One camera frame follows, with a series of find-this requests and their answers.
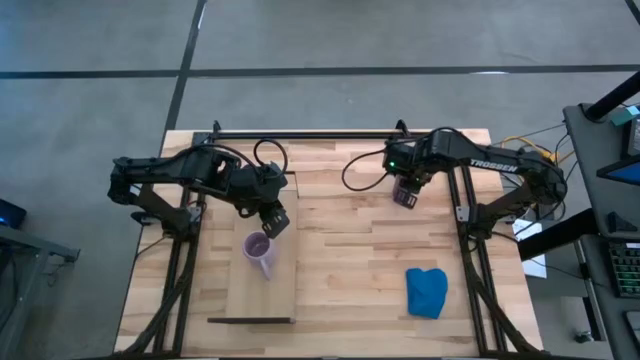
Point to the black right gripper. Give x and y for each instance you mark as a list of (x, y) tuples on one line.
[(412, 165)]

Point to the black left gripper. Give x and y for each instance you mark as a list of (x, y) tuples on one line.
[(255, 187)]

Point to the purple translucent tumbler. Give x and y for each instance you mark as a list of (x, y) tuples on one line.
[(400, 187)]

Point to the lilac ceramic mug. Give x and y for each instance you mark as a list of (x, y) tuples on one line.
[(257, 247)]

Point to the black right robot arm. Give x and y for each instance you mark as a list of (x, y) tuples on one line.
[(500, 165)]

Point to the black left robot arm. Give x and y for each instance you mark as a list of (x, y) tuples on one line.
[(170, 170)]

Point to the wooden shelf board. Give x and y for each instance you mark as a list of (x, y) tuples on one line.
[(262, 295)]

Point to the blue crumpled cloth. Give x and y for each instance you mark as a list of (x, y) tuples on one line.
[(426, 292)]

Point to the white paper sheet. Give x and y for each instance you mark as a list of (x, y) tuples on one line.
[(531, 260)]

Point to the black diagonal support bar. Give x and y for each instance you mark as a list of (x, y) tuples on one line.
[(555, 239)]

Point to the blue screen tablet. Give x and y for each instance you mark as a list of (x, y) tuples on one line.
[(625, 174)]

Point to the small caster wheel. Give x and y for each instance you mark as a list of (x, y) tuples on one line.
[(584, 336)]

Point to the grey side desk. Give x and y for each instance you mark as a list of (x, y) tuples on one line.
[(610, 300)]

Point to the black keyboard with lit keys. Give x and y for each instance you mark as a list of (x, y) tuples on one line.
[(626, 270)]

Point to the black round pole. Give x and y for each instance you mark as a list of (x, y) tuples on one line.
[(617, 95)]

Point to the teal small box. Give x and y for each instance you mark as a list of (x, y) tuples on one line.
[(626, 115)]

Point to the grey metal side table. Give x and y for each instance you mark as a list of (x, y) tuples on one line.
[(30, 250)]

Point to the black device with blue light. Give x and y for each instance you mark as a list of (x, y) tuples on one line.
[(9, 214)]

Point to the black aluminium table frame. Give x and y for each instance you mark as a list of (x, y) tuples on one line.
[(310, 135)]

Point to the black table-level camera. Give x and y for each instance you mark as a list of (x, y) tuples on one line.
[(142, 218)]

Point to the black triangular bracket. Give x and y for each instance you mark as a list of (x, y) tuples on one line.
[(620, 222)]

